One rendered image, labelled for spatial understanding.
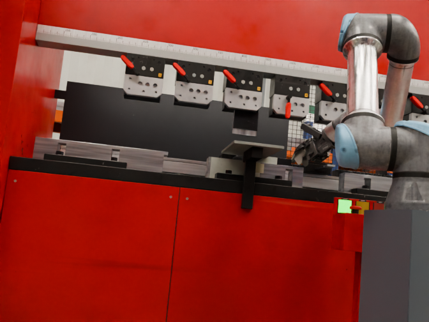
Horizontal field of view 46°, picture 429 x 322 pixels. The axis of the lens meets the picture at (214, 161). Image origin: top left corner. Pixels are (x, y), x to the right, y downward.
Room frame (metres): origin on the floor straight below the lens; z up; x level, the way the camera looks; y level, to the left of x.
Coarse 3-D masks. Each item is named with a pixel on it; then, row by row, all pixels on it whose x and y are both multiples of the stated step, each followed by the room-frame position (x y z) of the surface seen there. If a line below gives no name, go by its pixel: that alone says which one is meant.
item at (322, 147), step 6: (324, 132) 1.87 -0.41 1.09; (312, 138) 1.92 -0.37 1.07; (324, 138) 1.87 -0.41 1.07; (306, 144) 1.93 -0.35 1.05; (312, 144) 1.91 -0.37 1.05; (318, 144) 1.91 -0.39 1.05; (324, 144) 1.89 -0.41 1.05; (330, 144) 1.86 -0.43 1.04; (306, 150) 1.95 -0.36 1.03; (312, 150) 1.92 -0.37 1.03; (318, 150) 1.90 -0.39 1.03; (324, 150) 1.88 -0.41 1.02; (306, 156) 1.93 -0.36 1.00; (312, 156) 1.92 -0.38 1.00; (318, 156) 1.91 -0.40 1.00; (324, 156) 1.93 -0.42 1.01; (318, 162) 1.96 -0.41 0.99
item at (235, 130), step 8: (240, 112) 1.99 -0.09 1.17; (248, 112) 2.00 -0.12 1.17; (256, 112) 2.00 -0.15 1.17; (240, 120) 1.99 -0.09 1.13; (248, 120) 2.00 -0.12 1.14; (256, 120) 2.00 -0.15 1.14; (232, 128) 2.00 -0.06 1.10; (240, 128) 2.00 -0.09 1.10; (248, 128) 2.00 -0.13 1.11; (256, 128) 2.00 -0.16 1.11
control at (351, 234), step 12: (336, 204) 1.77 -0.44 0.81; (372, 204) 1.77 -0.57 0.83; (336, 216) 1.72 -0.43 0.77; (348, 216) 1.61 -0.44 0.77; (360, 216) 1.61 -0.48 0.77; (336, 228) 1.71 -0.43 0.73; (348, 228) 1.61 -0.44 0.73; (360, 228) 1.61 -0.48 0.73; (336, 240) 1.70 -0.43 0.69; (348, 240) 1.61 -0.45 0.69; (360, 240) 1.61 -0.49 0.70
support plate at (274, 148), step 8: (232, 144) 1.75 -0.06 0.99; (240, 144) 1.74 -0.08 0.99; (248, 144) 1.73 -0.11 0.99; (256, 144) 1.73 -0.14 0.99; (264, 144) 1.73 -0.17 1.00; (224, 152) 1.94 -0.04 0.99; (232, 152) 1.92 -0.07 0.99; (240, 152) 1.91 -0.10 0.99; (264, 152) 1.85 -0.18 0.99; (272, 152) 1.84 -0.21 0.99
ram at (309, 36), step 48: (48, 0) 1.85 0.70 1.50; (96, 0) 1.88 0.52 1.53; (144, 0) 1.90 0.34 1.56; (192, 0) 1.93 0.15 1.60; (240, 0) 1.96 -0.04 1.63; (288, 0) 1.99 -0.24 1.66; (336, 0) 2.02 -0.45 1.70; (384, 0) 2.05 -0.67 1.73; (96, 48) 1.88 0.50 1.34; (144, 48) 1.91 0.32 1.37; (240, 48) 1.96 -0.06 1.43; (288, 48) 1.99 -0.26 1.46; (336, 48) 2.02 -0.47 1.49
